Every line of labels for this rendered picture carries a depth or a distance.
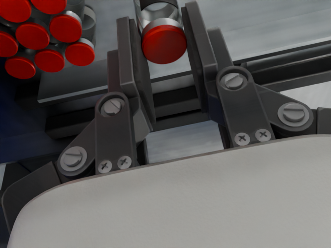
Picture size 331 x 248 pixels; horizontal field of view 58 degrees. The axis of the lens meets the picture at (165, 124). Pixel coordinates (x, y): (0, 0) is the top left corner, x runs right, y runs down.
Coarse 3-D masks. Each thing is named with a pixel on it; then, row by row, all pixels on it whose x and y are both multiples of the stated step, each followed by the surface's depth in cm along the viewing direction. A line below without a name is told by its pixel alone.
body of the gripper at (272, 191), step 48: (288, 144) 8; (48, 192) 8; (96, 192) 8; (144, 192) 7; (192, 192) 7; (240, 192) 7; (288, 192) 7; (48, 240) 7; (96, 240) 7; (144, 240) 7; (192, 240) 6; (240, 240) 6; (288, 240) 6
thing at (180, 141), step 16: (192, 112) 33; (160, 128) 33; (176, 128) 33; (192, 128) 39; (208, 128) 39; (0, 144) 36; (16, 144) 35; (32, 144) 35; (48, 144) 34; (64, 144) 34; (160, 144) 41; (176, 144) 42; (192, 144) 42; (208, 144) 43; (0, 160) 34; (16, 160) 34; (32, 160) 41; (48, 160) 41; (160, 160) 45
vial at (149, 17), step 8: (136, 0) 14; (176, 0) 14; (136, 8) 14; (144, 8) 14; (152, 8) 13; (160, 8) 13; (168, 8) 13; (176, 8) 14; (136, 16) 14; (144, 16) 13; (152, 16) 13; (160, 16) 13; (168, 16) 13; (176, 16) 13; (136, 24) 14; (144, 24) 13; (152, 24) 13; (160, 24) 13; (168, 24) 13; (176, 24) 13; (144, 32) 13
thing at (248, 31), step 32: (96, 0) 23; (128, 0) 23; (192, 0) 24; (224, 0) 24; (256, 0) 25; (288, 0) 25; (320, 0) 25; (96, 32) 25; (224, 32) 27; (256, 32) 26; (288, 32) 25; (320, 32) 25; (96, 64) 27; (160, 64) 26; (64, 96) 26
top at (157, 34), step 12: (144, 36) 13; (156, 36) 13; (168, 36) 13; (180, 36) 13; (144, 48) 13; (156, 48) 13; (168, 48) 13; (180, 48) 13; (156, 60) 14; (168, 60) 14
